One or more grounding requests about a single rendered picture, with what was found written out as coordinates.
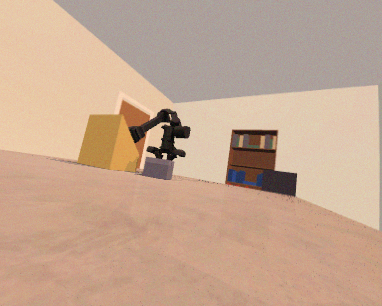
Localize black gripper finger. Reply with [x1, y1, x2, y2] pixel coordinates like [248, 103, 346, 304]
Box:
[153, 153, 164, 159]
[167, 154, 177, 161]

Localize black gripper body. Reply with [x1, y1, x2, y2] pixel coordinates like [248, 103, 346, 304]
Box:
[146, 136, 186, 157]

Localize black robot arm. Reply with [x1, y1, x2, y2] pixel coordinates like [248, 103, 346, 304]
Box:
[128, 109, 191, 143]

